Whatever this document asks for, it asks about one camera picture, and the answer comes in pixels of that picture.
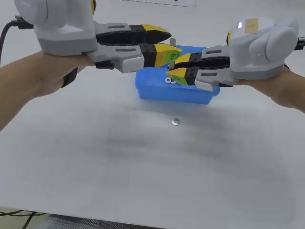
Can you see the person's right forearm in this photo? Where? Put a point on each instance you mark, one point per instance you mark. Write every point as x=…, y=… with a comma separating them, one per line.
x=294, y=91

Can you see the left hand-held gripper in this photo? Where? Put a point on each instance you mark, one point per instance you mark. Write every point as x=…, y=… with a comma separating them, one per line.
x=62, y=28

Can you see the person's left forearm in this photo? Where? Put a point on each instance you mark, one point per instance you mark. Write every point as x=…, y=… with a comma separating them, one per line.
x=16, y=88

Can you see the person's left hand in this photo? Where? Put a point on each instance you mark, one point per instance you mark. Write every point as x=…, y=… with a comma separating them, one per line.
x=57, y=69

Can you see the blue plastic container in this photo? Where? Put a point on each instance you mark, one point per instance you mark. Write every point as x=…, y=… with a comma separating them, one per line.
x=166, y=93

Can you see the grey metal mesh panel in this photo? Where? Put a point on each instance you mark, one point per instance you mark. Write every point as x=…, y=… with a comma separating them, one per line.
x=78, y=223

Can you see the silver metal washer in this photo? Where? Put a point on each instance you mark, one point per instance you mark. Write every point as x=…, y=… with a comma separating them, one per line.
x=175, y=122
x=168, y=80
x=173, y=82

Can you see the person's right hand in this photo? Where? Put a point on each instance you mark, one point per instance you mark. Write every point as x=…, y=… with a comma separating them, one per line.
x=267, y=86

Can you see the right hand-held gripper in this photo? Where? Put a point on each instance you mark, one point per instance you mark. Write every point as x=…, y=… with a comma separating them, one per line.
x=259, y=47

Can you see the white table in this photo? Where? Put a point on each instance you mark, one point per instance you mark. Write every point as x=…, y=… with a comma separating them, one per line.
x=143, y=167

